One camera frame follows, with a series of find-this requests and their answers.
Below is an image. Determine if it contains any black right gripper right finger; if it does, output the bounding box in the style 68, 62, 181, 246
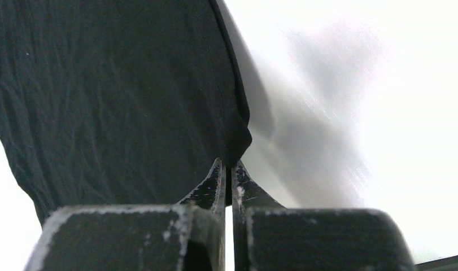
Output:
232, 162, 416, 270

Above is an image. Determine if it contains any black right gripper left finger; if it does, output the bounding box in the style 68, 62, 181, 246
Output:
26, 159, 226, 270

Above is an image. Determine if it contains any black t shirt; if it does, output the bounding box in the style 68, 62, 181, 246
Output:
0, 1, 252, 223

